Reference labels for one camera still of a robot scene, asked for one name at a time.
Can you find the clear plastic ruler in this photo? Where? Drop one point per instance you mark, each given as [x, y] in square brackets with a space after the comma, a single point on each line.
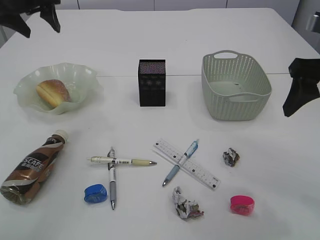
[170, 153]

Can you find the small paper ball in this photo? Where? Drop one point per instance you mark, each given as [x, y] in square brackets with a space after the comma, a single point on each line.
[230, 157]

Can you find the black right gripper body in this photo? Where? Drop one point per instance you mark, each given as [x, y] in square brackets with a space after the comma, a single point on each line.
[307, 69]

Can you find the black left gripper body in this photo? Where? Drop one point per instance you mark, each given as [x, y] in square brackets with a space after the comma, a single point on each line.
[11, 7]

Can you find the white beige-grip pen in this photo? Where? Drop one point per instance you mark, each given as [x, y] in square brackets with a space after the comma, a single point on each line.
[121, 161]

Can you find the green wavy glass plate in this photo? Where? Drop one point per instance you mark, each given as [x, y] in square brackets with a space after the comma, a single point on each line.
[79, 80]

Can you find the blue clip pen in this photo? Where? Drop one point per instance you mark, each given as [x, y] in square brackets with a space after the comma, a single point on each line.
[187, 154]

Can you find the golden bread roll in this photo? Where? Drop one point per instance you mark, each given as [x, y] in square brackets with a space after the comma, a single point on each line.
[53, 92]

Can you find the blue pencil sharpener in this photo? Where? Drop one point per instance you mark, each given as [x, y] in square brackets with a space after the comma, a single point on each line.
[95, 194]

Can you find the black mesh pen holder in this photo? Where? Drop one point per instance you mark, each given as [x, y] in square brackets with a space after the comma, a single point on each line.
[152, 82]

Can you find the brown coffee bottle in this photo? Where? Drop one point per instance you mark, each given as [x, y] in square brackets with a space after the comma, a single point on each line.
[26, 180]

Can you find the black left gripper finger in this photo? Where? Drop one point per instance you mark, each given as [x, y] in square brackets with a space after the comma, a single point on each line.
[14, 21]
[48, 13]

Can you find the white grey-grip pen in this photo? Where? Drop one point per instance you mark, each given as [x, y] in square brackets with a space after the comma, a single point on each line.
[112, 184]

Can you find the pink pencil sharpener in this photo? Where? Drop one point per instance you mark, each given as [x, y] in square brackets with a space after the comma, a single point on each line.
[242, 205]

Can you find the green plastic woven basket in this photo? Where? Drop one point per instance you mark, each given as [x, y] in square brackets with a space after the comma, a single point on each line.
[234, 86]

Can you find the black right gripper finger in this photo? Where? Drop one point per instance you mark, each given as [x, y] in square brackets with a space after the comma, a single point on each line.
[302, 91]

